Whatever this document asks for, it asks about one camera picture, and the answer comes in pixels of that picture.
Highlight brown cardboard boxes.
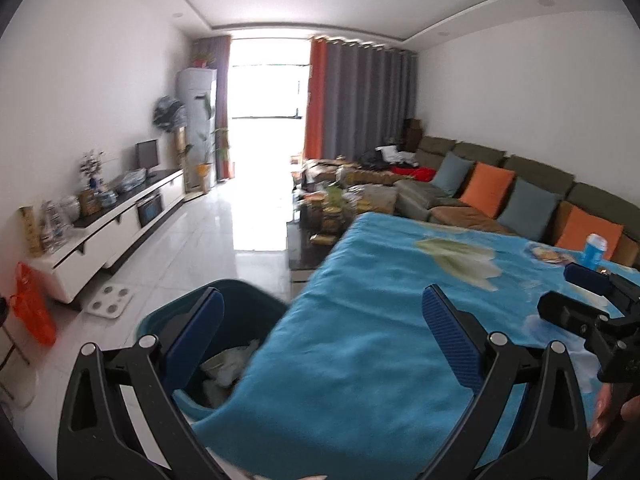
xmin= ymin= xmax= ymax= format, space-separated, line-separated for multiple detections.
xmin=402 ymin=118 xmax=425 ymax=153

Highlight tall plant yellow pot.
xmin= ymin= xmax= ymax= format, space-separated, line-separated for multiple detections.
xmin=195 ymin=92 xmax=232 ymax=193

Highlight window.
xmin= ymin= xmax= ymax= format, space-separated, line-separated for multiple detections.
xmin=229 ymin=40 xmax=311 ymax=121

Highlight small black monitor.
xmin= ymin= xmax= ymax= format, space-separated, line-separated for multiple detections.
xmin=136 ymin=139 xmax=161 ymax=178

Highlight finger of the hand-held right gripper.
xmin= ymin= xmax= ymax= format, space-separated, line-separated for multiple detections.
xmin=537 ymin=291 xmax=611 ymax=341
xmin=564 ymin=262 xmax=640 ymax=311

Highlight white plastic bag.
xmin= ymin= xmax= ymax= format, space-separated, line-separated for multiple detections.
xmin=200 ymin=339 xmax=262 ymax=403

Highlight orange cushion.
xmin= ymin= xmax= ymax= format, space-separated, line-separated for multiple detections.
xmin=460 ymin=161 xmax=516 ymax=218
xmin=555 ymin=207 xmax=625 ymax=261

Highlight dark glass coffee table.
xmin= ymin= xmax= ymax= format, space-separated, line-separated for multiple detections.
xmin=286 ymin=195 xmax=351 ymax=283

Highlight person's right hand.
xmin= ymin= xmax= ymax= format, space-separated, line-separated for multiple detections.
xmin=592 ymin=384 xmax=617 ymax=436

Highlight green sofa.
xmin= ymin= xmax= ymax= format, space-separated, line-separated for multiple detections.
xmin=395 ymin=135 xmax=640 ymax=266

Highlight white black TV cabinet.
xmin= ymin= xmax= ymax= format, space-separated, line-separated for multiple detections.
xmin=27 ymin=169 xmax=186 ymax=306

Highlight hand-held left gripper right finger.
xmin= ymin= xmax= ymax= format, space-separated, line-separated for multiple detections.
xmin=421 ymin=284 xmax=591 ymax=480

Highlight orange plastic bag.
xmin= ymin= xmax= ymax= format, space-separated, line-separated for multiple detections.
xmin=11 ymin=261 xmax=57 ymax=346

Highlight clear plastic packet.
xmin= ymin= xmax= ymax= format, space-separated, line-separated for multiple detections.
xmin=40 ymin=200 xmax=76 ymax=253

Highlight covered standing fan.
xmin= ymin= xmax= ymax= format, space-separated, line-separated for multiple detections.
xmin=151 ymin=96 xmax=191 ymax=196

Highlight red cloth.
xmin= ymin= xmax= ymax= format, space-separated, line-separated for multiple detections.
xmin=395 ymin=165 xmax=436 ymax=183

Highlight teal plastic bin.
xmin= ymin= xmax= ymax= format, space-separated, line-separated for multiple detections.
xmin=136 ymin=279 xmax=291 ymax=423

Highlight pile of dark clothes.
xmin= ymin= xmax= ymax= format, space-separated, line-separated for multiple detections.
xmin=362 ymin=146 xmax=416 ymax=168

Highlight white body scale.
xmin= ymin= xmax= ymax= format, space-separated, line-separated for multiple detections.
xmin=82 ymin=284 xmax=137 ymax=318

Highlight clear biscuit packet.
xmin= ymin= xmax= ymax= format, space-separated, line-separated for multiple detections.
xmin=530 ymin=244 xmax=566 ymax=263

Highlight plant in blue vase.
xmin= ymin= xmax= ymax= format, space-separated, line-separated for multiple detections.
xmin=79 ymin=149 xmax=118 ymax=193

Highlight white standing air conditioner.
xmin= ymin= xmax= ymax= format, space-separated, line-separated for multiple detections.
xmin=176 ymin=66 xmax=218 ymax=196

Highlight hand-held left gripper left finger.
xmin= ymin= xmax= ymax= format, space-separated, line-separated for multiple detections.
xmin=56 ymin=286 xmax=226 ymax=480

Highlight brown sofa seat mat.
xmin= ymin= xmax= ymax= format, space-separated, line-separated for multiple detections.
xmin=430 ymin=205 xmax=516 ymax=235

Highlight blue printed tablecloth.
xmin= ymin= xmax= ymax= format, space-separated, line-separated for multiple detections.
xmin=190 ymin=211 xmax=640 ymax=480

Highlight blue paper cup white lid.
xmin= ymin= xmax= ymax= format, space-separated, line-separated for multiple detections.
xmin=582 ymin=233 xmax=608 ymax=267

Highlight clear bag with blue items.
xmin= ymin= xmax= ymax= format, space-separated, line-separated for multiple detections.
xmin=116 ymin=170 xmax=148 ymax=193

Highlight wide grey orange curtain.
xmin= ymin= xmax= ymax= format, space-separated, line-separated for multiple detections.
xmin=305 ymin=35 xmax=418 ymax=161

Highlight blue-grey cushion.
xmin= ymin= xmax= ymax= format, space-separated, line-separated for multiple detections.
xmin=434 ymin=152 xmax=475 ymax=197
xmin=499 ymin=178 xmax=560 ymax=241

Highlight group of food jars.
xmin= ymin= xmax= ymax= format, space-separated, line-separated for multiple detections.
xmin=300 ymin=170 xmax=396 ymax=246

